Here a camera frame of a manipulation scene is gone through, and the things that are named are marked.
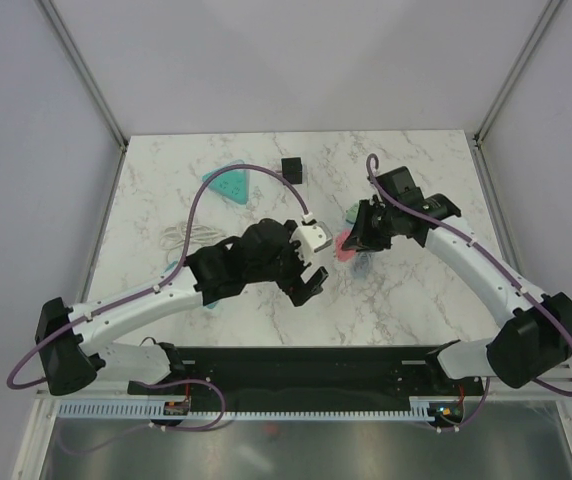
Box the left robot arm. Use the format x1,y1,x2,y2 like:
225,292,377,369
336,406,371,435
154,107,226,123
35,219,332,396

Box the coral square adapter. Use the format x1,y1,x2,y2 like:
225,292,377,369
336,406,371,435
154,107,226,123
335,229,356,263

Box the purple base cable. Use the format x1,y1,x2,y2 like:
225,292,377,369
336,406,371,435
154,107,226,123
55,377,227,456

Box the black cube socket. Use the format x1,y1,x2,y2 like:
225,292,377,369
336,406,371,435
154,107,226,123
280,157,304,185

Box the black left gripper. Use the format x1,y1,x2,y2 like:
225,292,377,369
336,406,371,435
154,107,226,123
247,221,328,306

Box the white slotted cable duct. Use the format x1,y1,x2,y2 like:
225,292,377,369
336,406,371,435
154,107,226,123
57,399,434,422

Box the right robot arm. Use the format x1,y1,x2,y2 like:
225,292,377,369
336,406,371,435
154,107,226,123
340,167,572,394

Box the teal rectangular power strip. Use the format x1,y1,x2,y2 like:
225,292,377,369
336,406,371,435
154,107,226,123
163,259,222,311

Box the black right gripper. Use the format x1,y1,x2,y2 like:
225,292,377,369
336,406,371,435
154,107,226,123
344,199,399,253

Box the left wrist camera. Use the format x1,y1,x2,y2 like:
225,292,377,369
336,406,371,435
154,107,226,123
290,213,333,266

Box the white coiled cable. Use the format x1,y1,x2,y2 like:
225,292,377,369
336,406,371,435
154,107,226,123
159,222,222,261

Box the green cube plug adapter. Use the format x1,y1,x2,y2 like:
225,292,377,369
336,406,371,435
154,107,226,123
345,204,359,224

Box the teal triangular power strip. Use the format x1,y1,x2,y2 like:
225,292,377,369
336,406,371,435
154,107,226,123
208,169,249,205

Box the blue round power strip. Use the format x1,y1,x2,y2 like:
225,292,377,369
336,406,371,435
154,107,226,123
351,252,373,278

